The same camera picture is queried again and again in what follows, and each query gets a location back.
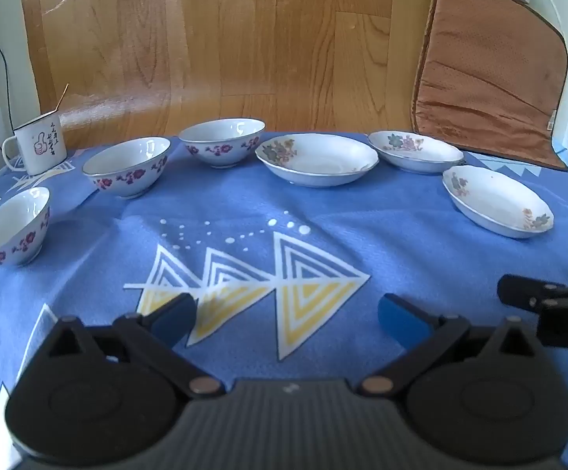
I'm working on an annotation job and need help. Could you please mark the brown seat cushion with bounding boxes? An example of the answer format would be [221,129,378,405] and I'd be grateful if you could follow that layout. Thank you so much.
[411,0,568,172]

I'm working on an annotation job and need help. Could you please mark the white bowl with purple flowers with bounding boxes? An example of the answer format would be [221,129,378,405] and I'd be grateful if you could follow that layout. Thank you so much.
[0,186,51,268]
[178,118,266,169]
[82,136,172,200]

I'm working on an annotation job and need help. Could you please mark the white enamel mug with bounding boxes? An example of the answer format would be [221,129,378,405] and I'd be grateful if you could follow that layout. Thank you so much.
[1,110,68,176]

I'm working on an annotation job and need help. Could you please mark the white floral plate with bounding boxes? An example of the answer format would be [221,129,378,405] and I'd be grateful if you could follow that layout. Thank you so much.
[442,165,555,239]
[367,130,465,174]
[256,133,379,188]

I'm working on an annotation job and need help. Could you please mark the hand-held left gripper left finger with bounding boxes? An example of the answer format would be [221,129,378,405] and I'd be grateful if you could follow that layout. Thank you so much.
[36,293,227,398]

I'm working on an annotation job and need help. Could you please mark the wooden headboard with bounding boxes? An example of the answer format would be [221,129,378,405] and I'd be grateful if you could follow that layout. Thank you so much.
[20,0,446,152]

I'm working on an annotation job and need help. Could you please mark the blue printed blanket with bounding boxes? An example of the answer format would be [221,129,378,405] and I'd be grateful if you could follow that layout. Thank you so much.
[0,132,568,470]

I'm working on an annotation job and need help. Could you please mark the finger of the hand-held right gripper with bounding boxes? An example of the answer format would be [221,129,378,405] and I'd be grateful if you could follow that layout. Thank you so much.
[497,274,568,312]

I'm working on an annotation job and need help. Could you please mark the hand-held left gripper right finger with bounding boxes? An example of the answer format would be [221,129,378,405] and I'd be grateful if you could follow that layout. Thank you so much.
[359,294,549,397]

